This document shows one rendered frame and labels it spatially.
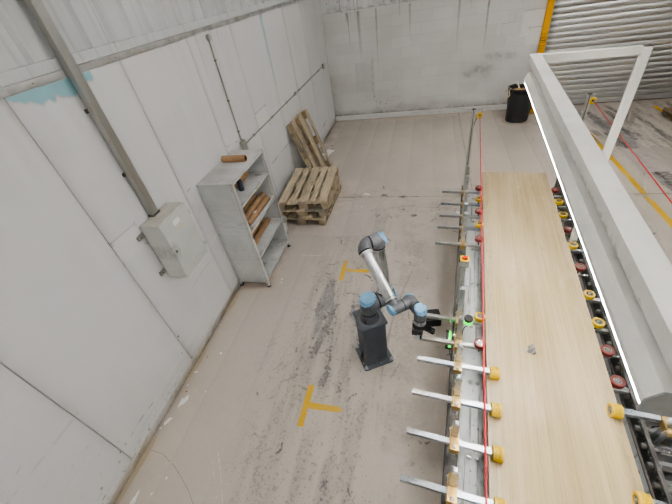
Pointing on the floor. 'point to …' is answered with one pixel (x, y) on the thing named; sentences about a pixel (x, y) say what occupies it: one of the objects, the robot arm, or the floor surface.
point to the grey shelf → (224, 214)
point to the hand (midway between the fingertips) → (421, 339)
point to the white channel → (610, 217)
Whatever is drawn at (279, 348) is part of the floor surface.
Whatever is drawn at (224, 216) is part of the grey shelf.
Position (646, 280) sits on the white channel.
